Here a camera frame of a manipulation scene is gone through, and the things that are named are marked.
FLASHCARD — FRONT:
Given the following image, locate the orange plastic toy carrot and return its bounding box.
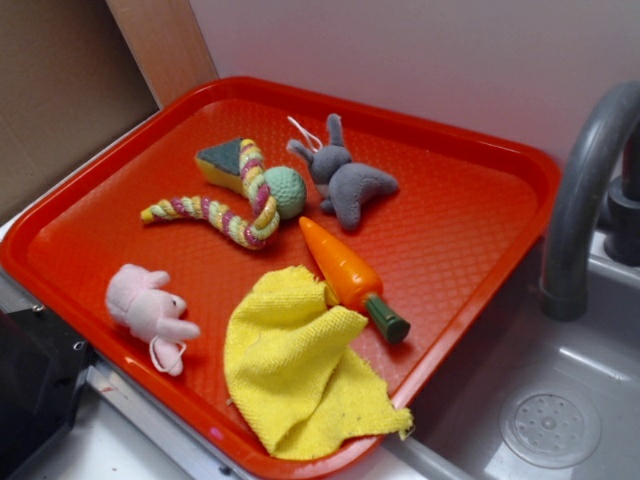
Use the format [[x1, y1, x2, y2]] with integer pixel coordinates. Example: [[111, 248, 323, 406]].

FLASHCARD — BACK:
[[298, 217, 411, 345]]

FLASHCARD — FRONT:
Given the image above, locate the yellow green sponge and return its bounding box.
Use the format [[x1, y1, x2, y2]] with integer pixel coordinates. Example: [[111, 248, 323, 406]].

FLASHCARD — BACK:
[[195, 138, 243, 195]]

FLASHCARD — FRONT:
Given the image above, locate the dark faucet handle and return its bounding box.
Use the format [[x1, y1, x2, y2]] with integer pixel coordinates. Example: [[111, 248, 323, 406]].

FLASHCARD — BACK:
[[604, 127, 639, 267]]

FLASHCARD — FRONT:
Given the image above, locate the pink plush bunny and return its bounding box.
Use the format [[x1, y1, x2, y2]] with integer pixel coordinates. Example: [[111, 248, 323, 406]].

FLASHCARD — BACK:
[[105, 264, 201, 377]]

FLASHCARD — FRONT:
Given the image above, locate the grey plush bunny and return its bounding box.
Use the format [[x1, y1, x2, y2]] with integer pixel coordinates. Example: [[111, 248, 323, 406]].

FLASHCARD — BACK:
[[286, 113, 399, 231]]

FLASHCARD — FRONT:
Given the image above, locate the grey toy sink basin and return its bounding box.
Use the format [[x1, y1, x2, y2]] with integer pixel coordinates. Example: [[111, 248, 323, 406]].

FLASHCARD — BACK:
[[384, 248, 639, 479]]

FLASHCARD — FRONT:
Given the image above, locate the brown cardboard panel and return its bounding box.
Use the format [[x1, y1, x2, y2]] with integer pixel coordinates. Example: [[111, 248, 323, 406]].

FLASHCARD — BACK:
[[1, 1, 217, 221]]

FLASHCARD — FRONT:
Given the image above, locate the yellow cloth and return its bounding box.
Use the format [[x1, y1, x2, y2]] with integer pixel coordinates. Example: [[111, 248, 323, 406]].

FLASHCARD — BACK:
[[224, 266, 413, 461]]

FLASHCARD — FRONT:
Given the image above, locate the green textured ball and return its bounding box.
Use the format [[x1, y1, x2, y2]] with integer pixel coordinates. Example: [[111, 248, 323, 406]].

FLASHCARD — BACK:
[[265, 166, 307, 220]]

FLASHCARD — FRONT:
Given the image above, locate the multicolour braided rope toy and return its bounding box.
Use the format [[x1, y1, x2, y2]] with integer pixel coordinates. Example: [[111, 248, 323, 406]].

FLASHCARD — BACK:
[[140, 138, 281, 250]]

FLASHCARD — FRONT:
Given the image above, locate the grey faucet spout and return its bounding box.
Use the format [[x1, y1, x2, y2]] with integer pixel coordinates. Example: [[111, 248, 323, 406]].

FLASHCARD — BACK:
[[540, 80, 639, 321]]

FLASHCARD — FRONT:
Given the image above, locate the red plastic tray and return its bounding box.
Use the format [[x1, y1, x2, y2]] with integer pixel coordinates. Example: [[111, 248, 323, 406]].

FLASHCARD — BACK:
[[1, 77, 560, 479]]

